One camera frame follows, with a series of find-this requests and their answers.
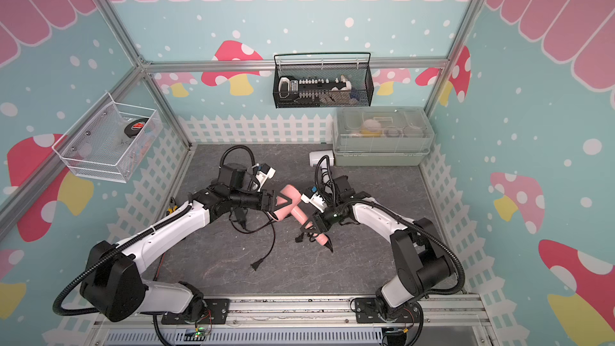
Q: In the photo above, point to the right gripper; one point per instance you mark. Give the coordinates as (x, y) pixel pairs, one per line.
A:
(321, 227)

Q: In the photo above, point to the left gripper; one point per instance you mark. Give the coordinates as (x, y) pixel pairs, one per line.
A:
(272, 198)

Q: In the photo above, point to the pink hair dryer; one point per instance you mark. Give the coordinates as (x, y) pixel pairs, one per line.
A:
(302, 219)

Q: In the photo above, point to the white hair dryer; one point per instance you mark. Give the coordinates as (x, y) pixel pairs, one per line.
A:
(322, 161)

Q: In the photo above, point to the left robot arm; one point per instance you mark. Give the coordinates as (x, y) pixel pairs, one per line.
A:
(112, 283)

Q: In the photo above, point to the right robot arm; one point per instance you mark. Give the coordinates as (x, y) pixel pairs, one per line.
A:
(424, 264)

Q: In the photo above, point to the green clear storage box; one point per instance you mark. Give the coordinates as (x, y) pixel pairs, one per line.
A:
(381, 137)

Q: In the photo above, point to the yellow black pliers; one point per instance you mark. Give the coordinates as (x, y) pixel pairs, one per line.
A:
(172, 206)

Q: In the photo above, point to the black white power strip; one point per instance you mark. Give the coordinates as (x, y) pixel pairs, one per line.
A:
(309, 91)

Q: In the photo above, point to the black red tape measure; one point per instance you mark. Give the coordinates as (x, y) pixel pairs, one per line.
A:
(133, 128)

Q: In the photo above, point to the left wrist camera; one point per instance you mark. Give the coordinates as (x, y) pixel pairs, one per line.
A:
(263, 173)

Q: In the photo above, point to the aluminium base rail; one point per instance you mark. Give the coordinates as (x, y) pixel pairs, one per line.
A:
(308, 320)

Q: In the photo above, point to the black wire mesh basket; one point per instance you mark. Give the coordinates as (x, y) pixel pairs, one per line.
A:
(354, 67)

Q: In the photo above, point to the white wire mesh basket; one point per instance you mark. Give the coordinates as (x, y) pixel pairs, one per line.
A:
(96, 147)

